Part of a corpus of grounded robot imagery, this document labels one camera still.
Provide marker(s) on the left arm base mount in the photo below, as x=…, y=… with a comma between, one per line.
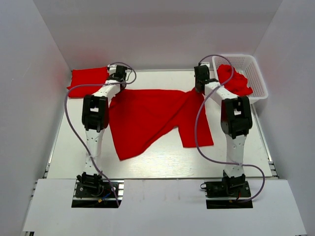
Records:
x=92, y=191

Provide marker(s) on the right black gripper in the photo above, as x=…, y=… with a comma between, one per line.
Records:
x=196, y=87

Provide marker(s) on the red t shirt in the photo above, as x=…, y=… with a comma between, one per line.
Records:
x=139, y=117
x=91, y=76

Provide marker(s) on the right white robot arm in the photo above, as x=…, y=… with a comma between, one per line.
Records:
x=235, y=120

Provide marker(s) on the folded red t shirt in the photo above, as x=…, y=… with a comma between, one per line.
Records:
x=91, y=76

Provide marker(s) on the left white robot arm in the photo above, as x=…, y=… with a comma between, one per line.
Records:
x=95, y=118

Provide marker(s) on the white plastic basket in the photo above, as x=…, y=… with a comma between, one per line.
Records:
x=247, y=66

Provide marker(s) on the crumpled red shirts in basket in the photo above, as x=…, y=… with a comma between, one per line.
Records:
x=238, y=84

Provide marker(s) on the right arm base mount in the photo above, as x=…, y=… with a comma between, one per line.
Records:
x=228, y=193

